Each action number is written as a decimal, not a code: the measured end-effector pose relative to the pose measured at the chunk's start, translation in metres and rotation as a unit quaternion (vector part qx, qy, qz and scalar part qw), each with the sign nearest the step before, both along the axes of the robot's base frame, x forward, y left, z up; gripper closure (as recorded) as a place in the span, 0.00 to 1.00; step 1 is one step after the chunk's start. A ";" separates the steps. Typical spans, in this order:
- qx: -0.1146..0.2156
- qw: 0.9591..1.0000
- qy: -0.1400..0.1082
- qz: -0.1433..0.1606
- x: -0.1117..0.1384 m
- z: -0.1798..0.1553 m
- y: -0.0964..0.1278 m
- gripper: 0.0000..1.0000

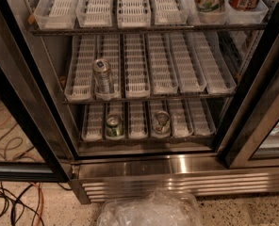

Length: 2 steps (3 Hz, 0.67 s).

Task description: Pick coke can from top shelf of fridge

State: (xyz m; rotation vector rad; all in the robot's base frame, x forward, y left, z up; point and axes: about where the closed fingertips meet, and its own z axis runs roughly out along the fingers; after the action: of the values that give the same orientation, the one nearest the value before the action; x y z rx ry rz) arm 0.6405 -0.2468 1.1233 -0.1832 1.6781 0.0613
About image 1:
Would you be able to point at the middle wire shelf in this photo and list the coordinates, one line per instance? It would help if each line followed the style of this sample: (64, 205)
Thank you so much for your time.
(97, 101)

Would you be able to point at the wire shelf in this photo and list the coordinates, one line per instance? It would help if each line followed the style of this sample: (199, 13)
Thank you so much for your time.
(170, 140)
(145, 30)
(97, 101)

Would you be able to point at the bottom wire shelf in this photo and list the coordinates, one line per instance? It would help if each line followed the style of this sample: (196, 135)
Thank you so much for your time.
(170, 140)

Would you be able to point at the stainless steel fridge body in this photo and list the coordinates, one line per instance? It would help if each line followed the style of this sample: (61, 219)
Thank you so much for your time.
(105, 172)

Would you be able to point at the left glass fridge door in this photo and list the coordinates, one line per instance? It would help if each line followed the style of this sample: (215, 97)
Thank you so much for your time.
(30, 71)

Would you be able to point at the right glass fridge door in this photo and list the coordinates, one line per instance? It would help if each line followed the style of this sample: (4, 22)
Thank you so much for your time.
(259, 111)

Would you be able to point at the top wire shelf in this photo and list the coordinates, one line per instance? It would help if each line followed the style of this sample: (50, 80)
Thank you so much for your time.
(145, 30)

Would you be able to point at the clear crumpled plastic bag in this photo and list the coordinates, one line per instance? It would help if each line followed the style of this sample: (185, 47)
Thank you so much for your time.
(159, 208)

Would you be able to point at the glass fridge door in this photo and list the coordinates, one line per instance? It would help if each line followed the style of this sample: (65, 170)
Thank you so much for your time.
(259, 111)
(30, 71)

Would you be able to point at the silver blue can middle shelf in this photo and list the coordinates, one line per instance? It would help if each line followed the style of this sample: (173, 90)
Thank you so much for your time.
(103, 76)

